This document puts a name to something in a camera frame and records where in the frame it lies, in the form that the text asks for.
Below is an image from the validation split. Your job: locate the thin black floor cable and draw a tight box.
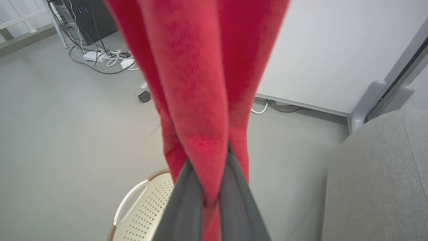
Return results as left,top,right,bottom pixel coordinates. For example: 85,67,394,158
46,0,137,75

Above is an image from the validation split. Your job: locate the red white garment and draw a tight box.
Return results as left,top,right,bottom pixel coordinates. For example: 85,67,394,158
103,0,291,241

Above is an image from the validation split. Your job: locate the black computer tower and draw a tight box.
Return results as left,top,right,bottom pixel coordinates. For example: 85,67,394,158
65,0,118,46

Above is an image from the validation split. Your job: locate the white power strip with cables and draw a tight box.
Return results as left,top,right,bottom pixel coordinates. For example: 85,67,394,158
76,30,140,71

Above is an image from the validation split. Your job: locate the grey partition foot with caster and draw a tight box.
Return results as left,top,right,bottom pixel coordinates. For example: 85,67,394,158
135,81,150,96

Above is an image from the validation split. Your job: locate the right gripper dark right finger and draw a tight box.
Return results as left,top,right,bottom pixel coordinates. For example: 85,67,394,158
219,142,272,241

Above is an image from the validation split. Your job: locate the grey upright partition foot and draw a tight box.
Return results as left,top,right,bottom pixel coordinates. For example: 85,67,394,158
347,79,389,135
367,85,416,122

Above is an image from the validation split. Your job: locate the cream perforated laundry basket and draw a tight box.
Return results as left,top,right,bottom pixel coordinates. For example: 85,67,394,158
107,168,177,241

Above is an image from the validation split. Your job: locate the metal desk leg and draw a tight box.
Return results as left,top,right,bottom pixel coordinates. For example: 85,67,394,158
49,1,70,49

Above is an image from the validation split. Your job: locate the white rack frame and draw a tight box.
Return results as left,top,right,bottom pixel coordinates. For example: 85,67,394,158
0,0,58,57

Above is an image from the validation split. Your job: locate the grey fabric sofa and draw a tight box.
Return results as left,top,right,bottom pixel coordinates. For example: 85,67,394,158
321,108,428,241

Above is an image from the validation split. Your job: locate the white partition panel grey frame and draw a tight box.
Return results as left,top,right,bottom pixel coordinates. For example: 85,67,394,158
400,40,428,111

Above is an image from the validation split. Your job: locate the black cable under partition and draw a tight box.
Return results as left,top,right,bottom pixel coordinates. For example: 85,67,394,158
267,99,303,113

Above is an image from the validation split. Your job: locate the large white partition board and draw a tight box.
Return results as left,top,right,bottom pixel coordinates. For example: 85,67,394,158
255,0,428,118

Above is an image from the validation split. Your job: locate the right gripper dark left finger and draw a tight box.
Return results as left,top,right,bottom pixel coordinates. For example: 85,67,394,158
152,157,205,241

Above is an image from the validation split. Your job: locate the coiled white cable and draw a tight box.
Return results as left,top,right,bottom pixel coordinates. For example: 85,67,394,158
250,98,269,115

